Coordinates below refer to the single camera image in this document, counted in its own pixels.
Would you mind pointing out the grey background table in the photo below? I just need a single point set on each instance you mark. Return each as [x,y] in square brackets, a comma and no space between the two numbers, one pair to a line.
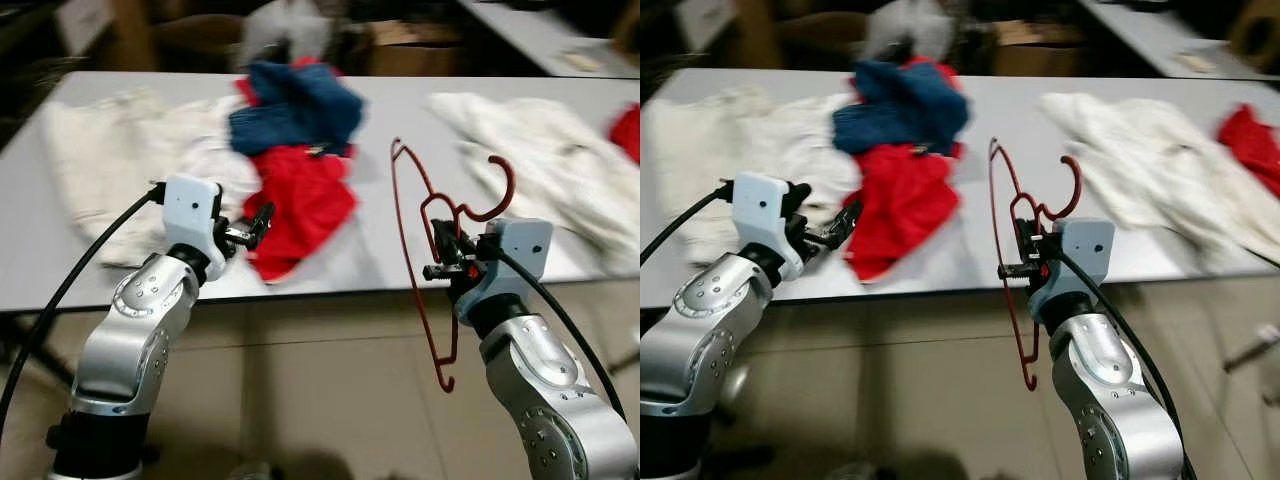
[560,35]
[1180,35]

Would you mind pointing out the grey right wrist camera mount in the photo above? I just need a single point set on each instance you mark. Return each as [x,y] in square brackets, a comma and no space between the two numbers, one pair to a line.
[515,250]
[1085,250]

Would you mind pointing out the blue garment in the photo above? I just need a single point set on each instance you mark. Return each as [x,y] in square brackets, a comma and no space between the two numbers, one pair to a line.
[295,105]
[900,105]

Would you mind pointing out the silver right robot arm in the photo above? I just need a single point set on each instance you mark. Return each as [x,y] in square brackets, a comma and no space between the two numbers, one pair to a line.
[545,390]
[1110,390]

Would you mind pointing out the red shirt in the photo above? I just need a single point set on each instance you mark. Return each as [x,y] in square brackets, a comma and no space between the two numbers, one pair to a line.
[300,210]
[900,205]

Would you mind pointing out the open brown cardboard box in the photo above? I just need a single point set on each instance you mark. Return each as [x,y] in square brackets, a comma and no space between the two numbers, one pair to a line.
[1035,50]
[415,50]

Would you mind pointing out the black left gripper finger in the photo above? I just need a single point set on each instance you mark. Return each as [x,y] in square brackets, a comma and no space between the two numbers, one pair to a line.
[245,240]
[260,217]
[833,240]
[850,217]

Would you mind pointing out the cream garment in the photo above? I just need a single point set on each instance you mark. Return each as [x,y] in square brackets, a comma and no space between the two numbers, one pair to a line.
[540,160]
[700,150]
[110,160]
[1150,160]

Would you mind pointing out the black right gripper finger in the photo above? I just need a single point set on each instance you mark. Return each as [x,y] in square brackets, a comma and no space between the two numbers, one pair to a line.
[446,240]
[1028,240]
[440,272]
[1018,271]

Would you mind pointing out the grey white cloth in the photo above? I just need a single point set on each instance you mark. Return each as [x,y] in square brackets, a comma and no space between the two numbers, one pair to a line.
[290,30]
[910,28]

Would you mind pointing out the small red garment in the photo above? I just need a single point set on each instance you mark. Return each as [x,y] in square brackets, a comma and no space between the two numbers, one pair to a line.
[1250,148]
[628,132]

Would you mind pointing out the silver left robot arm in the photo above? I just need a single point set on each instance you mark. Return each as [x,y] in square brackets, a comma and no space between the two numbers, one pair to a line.
[700,340]
[135,340]

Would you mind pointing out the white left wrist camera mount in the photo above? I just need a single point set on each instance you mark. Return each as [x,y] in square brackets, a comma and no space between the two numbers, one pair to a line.
[190,215]
[762,210]

